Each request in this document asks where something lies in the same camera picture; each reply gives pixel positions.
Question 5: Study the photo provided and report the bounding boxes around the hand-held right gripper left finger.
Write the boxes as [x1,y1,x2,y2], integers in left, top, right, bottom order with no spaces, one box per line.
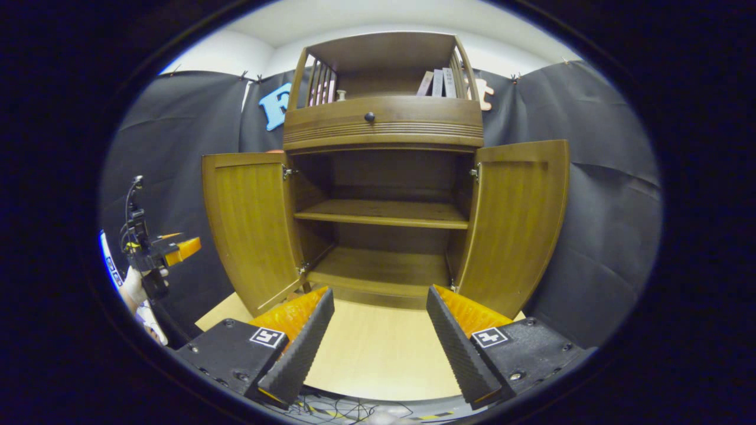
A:
[175,286,335,411]

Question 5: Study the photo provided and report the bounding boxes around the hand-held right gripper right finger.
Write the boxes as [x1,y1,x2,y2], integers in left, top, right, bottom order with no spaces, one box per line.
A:
[426,284,585,411]

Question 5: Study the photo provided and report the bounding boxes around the wooden shoe cabinet door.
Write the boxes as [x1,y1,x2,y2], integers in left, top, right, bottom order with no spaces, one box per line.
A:
[454,139,571,319]
[202,152,308,318]

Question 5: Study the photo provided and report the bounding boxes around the wooden double-door shoe cabinet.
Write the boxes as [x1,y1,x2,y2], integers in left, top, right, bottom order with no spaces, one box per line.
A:
[202,31,571,319]

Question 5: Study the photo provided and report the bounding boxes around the wooden cabinet drawer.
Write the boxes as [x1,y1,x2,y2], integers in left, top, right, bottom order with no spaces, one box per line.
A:
[285,96,484,128]

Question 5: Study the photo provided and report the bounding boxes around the blue white printed panel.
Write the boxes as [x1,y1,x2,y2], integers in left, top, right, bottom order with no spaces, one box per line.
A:
[99,230,170,347]

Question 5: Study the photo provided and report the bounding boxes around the wooden inner shelf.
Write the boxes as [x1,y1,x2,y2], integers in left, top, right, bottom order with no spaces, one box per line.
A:
[294,199,470,230]

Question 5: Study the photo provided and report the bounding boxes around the black backdrop cloth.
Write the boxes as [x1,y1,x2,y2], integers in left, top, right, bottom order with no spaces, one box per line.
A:
[99,59,663,349]

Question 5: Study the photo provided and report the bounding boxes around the tangled black cables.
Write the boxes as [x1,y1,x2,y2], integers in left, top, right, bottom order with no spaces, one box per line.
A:
[260,394,414,423]

